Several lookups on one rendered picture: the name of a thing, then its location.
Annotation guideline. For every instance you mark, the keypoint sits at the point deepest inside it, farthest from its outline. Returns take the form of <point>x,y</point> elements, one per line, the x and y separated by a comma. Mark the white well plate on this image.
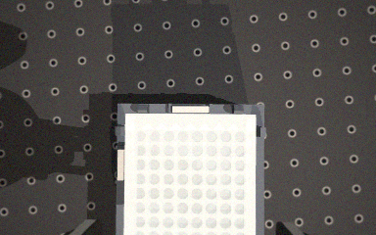
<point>187,174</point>

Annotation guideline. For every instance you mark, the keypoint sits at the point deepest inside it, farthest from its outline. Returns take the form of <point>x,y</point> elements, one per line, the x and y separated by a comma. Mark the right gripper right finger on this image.
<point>288,228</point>

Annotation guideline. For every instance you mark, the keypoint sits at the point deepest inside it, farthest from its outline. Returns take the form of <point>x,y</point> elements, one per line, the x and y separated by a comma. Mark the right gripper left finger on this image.
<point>88,227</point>

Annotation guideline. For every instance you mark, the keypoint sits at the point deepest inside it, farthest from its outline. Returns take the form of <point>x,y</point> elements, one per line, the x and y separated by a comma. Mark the black perforated breadboard plate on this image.
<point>65,65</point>

